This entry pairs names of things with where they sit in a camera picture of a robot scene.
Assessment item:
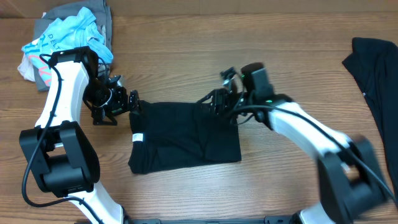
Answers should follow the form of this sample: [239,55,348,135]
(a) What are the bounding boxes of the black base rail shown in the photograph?
[74,214,299,224]

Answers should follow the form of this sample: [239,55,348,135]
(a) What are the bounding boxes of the light blue printed t-shirt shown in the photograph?
[21,7,113,86]

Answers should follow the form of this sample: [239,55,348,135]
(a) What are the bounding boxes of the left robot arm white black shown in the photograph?
[19,46,140,223]

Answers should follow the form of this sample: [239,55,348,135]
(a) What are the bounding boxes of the grey folded garment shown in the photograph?
[35,1,113,91]

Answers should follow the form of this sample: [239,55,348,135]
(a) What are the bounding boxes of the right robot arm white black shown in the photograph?
[198,63,395,223]

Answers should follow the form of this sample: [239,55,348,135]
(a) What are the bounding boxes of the white folded garment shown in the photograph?
[17,12,47,83]

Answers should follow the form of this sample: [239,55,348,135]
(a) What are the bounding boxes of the black t-shirt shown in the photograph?
[128,101,242,174]

